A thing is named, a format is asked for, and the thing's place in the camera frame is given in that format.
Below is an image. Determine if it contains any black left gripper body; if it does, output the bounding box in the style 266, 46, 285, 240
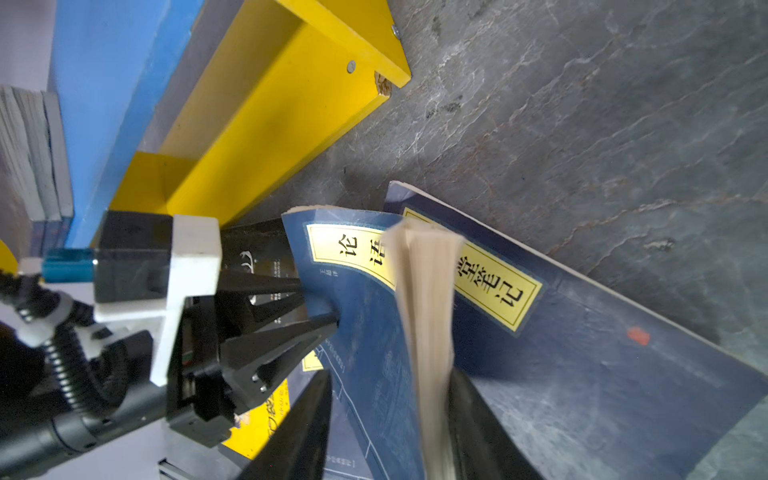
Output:
166, 293, 240, 447

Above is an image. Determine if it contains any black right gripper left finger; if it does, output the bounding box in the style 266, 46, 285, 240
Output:
237, 370, 332, 480

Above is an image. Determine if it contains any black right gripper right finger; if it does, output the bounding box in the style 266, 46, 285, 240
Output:
447, 368, 543, 480

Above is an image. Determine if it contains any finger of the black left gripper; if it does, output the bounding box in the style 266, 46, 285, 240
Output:
215, 270, 305, 334
220, 314, 338, 414

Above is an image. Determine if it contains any blue book Sunzi label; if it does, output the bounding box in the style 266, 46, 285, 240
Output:
42, 92, 74, 254

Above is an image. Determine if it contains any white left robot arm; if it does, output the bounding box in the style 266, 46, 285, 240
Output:
1, 273, 338, 479

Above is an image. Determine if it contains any yellow cartoon cover book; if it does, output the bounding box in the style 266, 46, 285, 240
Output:
222, 351, 323, 460

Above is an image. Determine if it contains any black book orange title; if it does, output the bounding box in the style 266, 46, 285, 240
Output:
221, 218, 295, 278

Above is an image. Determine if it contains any yellow wooden bookshelf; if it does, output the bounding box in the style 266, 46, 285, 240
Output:
51, 1, 411, 247

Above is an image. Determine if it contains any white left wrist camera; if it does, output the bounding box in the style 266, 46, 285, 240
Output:
42, 211, 223, 387

